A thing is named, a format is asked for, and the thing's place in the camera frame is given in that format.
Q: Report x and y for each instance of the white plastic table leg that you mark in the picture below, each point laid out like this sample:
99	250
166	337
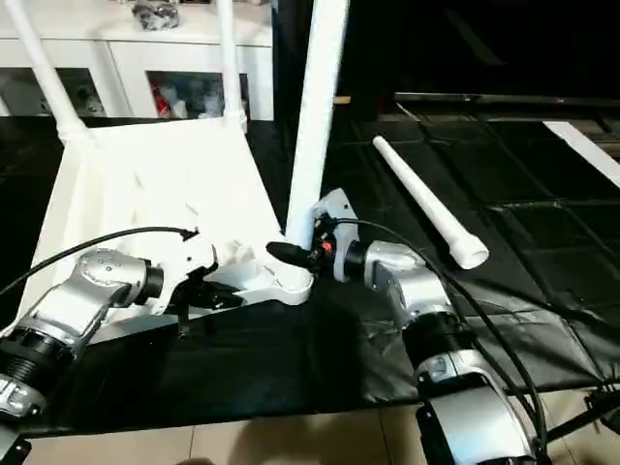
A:
426	199
230	58
315	107
44	68

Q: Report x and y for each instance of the white cabinet with glass doors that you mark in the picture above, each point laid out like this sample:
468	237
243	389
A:
136	48

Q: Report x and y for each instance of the white board strip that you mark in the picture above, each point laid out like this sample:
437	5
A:
586	150

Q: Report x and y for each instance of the black bundle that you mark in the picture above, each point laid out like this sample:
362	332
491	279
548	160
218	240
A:
155	13

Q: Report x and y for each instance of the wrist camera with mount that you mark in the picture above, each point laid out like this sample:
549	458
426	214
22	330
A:
334	211
189	263

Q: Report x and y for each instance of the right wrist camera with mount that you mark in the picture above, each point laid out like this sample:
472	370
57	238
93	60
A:
334	211

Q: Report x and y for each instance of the black work mat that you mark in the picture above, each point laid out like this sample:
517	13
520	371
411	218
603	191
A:
291	358

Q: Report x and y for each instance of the black metal frame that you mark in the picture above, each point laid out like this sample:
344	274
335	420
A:
596	417

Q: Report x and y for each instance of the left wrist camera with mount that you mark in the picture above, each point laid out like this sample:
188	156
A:
189	263

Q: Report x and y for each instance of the black flat bar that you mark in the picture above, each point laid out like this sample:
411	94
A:
513	98

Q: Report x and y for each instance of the white plastic table top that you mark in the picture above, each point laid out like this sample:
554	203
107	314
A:
145	184

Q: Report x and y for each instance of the red bottle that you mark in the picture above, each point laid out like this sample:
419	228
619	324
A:
160	99

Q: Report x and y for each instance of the small gold label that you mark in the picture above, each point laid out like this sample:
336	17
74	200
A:
341	99

